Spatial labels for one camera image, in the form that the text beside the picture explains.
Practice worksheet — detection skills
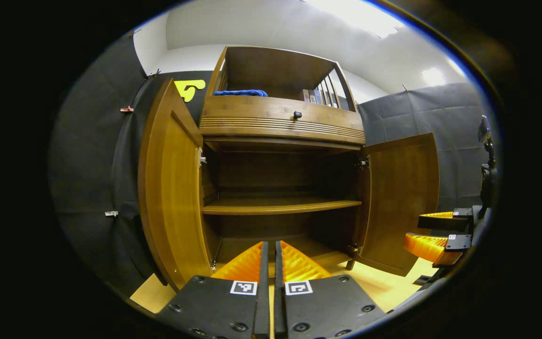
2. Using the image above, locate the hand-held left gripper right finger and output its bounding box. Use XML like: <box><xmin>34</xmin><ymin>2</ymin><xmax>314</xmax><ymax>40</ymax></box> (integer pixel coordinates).
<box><xmin>273</xmin><ymin>240</ymin><xmax>387</xmax><ymax>339</ymax></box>

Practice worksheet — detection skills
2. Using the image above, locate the wooden inner shelf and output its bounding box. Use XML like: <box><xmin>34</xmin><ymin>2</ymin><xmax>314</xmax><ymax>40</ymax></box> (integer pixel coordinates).
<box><xmin>201</xmin><ymin>197</ymin><xmax>363</xmax><ymax>216</ymax></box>

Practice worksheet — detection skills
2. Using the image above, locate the small ceiling light panel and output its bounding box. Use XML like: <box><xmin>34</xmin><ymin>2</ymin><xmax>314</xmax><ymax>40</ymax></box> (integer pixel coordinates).
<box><xmin>421</xmin><ymin>67</ymin><xmax>446</xmax><ymax>86</ymax></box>

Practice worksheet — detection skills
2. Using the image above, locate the black backdrop cloth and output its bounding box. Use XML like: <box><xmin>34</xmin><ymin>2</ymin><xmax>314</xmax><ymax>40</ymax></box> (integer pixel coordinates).
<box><xmin>49</xmin><ymin>33</ymin><xmax>488</xmax><ymax>295</ymax></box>

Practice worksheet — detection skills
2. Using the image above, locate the wooden ribbed drawer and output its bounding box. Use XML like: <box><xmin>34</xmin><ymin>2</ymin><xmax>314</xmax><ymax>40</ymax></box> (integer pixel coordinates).
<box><xmin>199</xmin><ymin>96</ymin><xmax>366</xmax><ymax>145</ymax></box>

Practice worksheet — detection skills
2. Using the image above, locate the wooden shoe cabinet door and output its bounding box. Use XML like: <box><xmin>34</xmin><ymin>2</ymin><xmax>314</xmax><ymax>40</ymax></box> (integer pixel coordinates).
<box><xmin>346</xmin><ymin>133</ymin><xmax>440</xmax><ymax>277</ymax></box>
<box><xmin>137</xmin><ymin>78</ymin><xmax>215</xmax><ymax>292</ymax></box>

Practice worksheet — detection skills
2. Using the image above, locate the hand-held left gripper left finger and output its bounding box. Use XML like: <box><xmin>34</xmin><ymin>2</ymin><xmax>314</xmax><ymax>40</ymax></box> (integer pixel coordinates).
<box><xmin>156</xmin><ymin>241</ymin><xmax>270</xmax><ymax>339</ymax></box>

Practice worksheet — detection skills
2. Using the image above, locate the large ceiling light panel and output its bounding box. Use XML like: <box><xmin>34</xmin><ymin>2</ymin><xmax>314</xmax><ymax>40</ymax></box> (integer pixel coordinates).
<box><xmin>304</xmin><ymin>0</ymin><xmax>406</xmax><ymax>39</ymax></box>

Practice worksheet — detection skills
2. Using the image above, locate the blue cloth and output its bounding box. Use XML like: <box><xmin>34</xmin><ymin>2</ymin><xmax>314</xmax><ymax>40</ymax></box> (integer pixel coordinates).
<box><xmin>213</xmin><ymin>89</ymin><xmax>268</xmax><ymax>97</ymax></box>

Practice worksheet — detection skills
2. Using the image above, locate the wooden double-door shoe cabinet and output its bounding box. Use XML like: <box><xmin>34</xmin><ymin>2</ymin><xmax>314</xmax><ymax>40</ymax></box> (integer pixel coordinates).
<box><xmin>137</xmin><ymin>46</ymin><xmax>441</xmax><ymax>292</ymax></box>

